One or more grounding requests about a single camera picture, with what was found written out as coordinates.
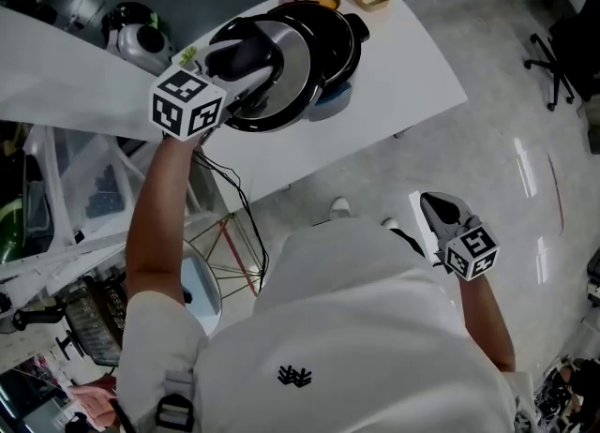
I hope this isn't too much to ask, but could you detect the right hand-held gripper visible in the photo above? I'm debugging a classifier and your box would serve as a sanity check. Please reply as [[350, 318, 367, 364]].
[[418, 191, 501, 281]]

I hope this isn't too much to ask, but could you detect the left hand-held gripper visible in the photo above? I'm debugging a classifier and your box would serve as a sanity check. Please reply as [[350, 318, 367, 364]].
[[149, 40, 284, 142]]

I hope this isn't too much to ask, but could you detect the silver pressure cooker lid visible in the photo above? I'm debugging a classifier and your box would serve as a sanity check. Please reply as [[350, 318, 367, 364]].
[[218, 17, 325, 135]]

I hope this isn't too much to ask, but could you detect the black pressure cooker pot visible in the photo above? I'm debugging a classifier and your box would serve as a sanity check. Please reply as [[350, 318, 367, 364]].
[[265, 1, 372, 96]]

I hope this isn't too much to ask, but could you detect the person's left forearm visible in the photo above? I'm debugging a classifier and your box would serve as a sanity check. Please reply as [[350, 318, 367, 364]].
[[125, 132, 218, 304]]

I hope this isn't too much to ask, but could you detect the person's right forearm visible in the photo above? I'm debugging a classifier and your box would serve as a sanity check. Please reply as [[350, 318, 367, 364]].
[[456, 275, 518, 374]]

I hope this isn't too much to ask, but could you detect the grey and black helmet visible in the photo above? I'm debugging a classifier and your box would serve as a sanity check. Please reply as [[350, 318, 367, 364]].
[[99, 1, 173, 72]]

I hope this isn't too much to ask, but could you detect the person's white shirt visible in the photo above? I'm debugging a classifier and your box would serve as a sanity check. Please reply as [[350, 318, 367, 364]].
[[113, 218, 533, 433]]

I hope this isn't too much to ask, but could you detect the clear plastic storage bin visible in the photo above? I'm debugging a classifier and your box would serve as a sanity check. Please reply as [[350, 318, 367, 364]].
[[22, 125, 144, 247]]

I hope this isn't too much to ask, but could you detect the white round stool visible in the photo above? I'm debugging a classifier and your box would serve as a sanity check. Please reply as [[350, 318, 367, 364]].
[[179, 240, 222, 335]]

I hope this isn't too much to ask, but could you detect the black mesh office chair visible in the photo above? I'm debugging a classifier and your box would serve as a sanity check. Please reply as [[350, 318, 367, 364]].
[[54, 275, 128, 367]]

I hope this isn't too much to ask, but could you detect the black cable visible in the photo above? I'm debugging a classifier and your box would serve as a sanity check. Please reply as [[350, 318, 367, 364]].
[[190, 148, 272, 292]]

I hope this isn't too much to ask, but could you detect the wire frame stand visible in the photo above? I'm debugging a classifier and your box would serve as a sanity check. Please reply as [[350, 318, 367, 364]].
[[184, 212, 264, 302]]

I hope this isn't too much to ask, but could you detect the grey backpack strap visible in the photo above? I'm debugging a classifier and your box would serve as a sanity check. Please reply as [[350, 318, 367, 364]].
[[153, 368, 197, 433]]

